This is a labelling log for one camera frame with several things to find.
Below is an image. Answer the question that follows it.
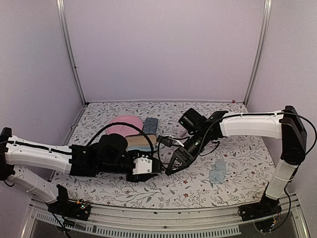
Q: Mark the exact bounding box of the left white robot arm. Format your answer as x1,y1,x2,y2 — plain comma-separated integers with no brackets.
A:
0,127,162,215

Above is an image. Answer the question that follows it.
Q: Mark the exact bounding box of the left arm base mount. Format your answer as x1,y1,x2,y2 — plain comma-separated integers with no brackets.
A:
48,184,91,221

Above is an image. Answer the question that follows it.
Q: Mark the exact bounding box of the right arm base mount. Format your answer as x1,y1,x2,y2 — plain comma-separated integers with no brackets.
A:
237,192,282,221

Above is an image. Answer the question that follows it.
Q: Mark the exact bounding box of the light blue cleaning cloth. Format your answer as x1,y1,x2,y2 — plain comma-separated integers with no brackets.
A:
127,146,156,152

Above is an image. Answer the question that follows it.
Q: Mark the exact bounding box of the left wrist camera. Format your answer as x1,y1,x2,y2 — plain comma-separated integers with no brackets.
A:
132,157,153,175

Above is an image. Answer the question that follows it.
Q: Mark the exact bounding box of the left aluminium frame post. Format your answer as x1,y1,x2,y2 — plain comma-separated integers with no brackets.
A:
56,0,87,106

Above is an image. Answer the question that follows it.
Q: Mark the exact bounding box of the right aluminium frame post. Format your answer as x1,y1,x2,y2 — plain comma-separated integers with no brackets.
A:
243,0,272,107

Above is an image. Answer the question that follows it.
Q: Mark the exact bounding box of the aluminium frame post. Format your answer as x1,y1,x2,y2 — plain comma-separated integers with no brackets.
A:
56,0,87,106
243,0,272,107

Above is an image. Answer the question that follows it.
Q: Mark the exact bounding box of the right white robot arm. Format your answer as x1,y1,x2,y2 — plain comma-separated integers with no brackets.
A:
165,106,307,216

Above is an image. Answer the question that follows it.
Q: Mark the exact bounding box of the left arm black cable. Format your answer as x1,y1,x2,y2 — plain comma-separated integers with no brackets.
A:
88,123,157,164

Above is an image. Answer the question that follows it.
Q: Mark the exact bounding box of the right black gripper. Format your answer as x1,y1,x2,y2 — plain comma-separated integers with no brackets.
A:
165,130,209,177

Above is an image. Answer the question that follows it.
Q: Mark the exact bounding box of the grey marbled glasses case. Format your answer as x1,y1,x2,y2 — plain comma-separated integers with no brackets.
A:
143,118,159,134

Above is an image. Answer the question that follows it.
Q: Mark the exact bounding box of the pink round plate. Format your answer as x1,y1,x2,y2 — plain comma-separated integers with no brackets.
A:
106,115,143,137

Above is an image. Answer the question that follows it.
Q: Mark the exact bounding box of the front aluminium rail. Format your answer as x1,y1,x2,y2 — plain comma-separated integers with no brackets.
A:
21,194,311,238

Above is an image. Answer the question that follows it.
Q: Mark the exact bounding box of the black beige glasses case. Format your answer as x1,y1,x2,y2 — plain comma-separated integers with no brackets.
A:
125,134,157,151

